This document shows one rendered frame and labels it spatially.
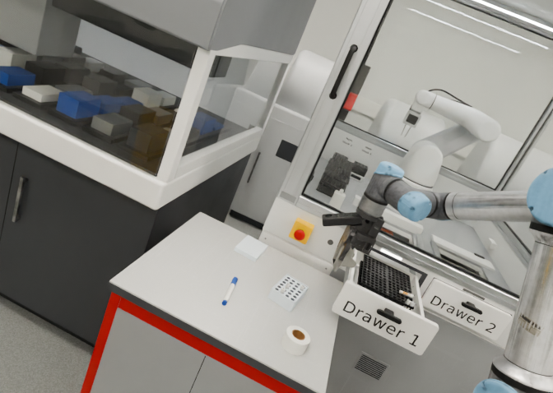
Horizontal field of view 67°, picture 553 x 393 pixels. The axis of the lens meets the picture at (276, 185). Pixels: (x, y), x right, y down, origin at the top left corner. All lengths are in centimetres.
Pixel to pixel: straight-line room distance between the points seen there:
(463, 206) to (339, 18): 371
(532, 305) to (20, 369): 173
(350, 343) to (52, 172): 132
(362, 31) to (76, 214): 122
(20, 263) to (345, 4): 380
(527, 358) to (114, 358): 101
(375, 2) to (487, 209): 73
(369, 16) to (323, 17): 326
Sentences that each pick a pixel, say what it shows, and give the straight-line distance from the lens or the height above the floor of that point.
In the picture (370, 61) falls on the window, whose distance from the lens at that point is 147.
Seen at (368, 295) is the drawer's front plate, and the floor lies 92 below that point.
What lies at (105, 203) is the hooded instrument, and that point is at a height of 70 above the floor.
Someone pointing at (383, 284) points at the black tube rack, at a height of 90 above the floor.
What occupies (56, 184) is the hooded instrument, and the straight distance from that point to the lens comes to 177.
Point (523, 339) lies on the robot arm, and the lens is 95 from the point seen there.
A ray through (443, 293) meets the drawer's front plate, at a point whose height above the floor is 90.
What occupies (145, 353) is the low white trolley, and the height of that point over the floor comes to 59.
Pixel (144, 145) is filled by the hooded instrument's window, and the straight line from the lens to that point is 144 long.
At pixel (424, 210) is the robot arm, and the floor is 123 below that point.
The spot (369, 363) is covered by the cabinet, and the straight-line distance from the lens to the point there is 182.
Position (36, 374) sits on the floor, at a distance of 197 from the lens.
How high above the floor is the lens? 149
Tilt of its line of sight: 19 degrees down
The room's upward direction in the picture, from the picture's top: 23 degrees clockwise
